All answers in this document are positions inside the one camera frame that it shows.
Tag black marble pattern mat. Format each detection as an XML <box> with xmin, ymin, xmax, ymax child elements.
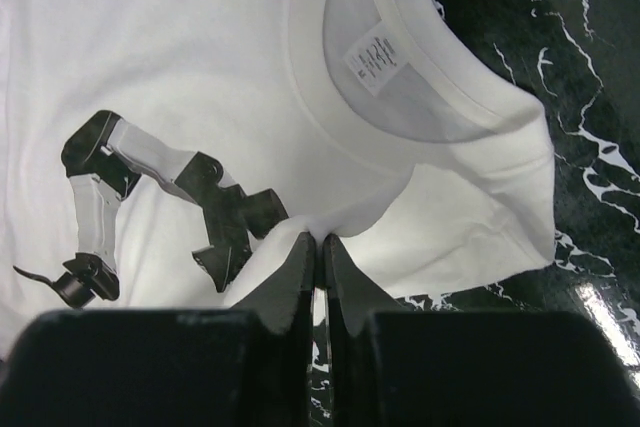
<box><xmin>307</xmin><ymin>0</ymin><xmax>640</xmax><ymax>427</ymax></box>

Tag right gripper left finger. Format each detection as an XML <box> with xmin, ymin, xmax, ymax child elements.
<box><xmin>237</xmin><ymin>233</ymin><xmax>315</xmax><ymax>426</ymax></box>

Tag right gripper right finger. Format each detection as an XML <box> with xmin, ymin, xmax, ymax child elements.
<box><xmin>322</xmin><ymin>234</ymin><xmax>408</xmax><ymax>426</ymax></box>

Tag white t-shirt robot print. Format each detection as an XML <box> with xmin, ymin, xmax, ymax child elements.
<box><xmin>1</xmin><ymin>0</ymin><xmax>555</xmax><ymax>352</ymax></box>

